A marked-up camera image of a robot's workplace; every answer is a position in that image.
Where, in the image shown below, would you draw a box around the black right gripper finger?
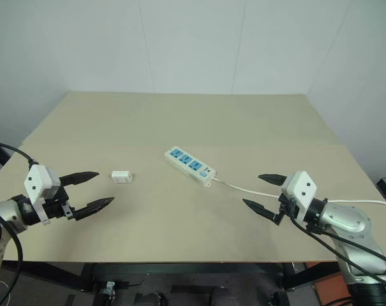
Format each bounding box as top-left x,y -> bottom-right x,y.
242,198 -> 278,224
258,173 -> 288,189

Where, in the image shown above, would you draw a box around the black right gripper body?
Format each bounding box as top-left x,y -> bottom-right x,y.
274,192 -> 301,226

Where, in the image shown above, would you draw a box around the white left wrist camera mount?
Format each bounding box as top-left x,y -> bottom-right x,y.
23,164 -> 61,226

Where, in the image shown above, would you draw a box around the white power cable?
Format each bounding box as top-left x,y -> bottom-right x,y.
212,177 -> 386,211

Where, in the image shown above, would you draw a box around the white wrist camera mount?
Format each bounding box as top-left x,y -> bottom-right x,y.
23,164 -> 61,226
281,171 -> 318,221

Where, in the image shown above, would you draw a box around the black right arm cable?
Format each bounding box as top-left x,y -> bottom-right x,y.
289,218 -> 386,283

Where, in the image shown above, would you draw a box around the white power strip blue sockets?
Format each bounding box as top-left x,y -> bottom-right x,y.
163,146 -> 217,188

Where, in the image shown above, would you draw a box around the small metal clamp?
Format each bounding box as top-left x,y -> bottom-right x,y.
100,280 -> 117,298

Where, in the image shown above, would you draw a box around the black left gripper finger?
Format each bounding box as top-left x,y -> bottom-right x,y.
73,196 -> 115,221
59,171 -> 100,187

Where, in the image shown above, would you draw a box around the white plug adapter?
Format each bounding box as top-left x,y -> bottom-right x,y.
111,171 -> 133,185

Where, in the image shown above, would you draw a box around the orange floor panel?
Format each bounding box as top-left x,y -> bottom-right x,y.
309,261 -> 353,306

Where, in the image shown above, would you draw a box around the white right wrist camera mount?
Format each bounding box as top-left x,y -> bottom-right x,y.
281,171 -> 318,221

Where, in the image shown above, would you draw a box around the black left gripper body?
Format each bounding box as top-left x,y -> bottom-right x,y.
41,186 -> 77,221

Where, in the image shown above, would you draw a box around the black table frame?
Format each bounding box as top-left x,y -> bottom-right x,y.
1,260 -> 342,293

